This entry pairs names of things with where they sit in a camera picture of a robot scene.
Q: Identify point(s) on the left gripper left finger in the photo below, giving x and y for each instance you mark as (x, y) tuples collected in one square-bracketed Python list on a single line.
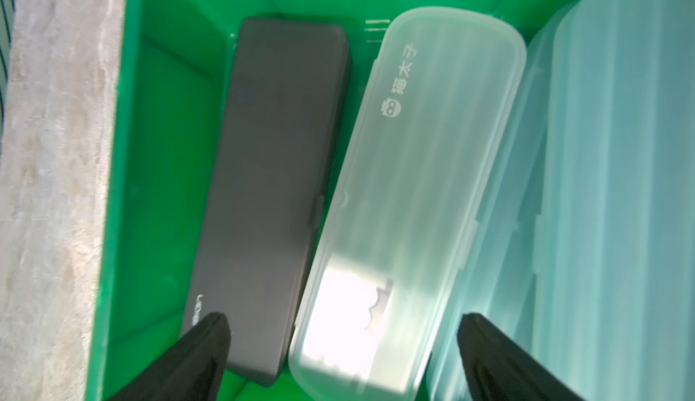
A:
[(192, 369)]

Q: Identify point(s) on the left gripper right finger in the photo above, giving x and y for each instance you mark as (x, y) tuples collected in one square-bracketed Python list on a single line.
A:
[(497, 368)]

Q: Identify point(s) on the light blue pencil case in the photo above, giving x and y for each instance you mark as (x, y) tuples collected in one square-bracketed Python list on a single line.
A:
[(498, 278)]

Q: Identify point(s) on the black pencil case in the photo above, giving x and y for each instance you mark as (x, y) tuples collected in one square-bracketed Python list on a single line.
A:
[(268, 188)]

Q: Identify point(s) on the frosted clear pencil case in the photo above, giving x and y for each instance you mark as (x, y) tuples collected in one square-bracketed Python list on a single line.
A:
[(403, 215)]

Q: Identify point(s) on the green storage tray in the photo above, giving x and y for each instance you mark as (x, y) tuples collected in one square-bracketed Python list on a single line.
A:
[(175, 65)]

